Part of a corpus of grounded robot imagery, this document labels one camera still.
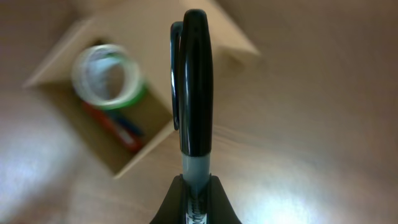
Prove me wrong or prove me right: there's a brown cardboard box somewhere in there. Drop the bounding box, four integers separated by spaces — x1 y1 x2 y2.
25 0 260 178

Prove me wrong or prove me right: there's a black white marker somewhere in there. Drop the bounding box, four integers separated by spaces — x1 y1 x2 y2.
170 9 213 223

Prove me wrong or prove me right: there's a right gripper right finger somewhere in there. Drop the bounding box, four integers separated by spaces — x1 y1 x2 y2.
206 175 241 224

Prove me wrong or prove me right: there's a blue pen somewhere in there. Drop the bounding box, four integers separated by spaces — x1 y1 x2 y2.
106 110 144 136

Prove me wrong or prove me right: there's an orange utility knife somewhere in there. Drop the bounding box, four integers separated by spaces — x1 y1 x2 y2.
81 101 143 152

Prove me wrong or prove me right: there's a white tape roll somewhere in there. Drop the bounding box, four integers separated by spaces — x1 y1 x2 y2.
71 44 135 110

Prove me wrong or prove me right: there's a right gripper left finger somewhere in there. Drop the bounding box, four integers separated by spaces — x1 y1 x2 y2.
150 174 186 224

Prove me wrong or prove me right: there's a green tape roll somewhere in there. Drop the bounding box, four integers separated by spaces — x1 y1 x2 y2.
102 52 149 110

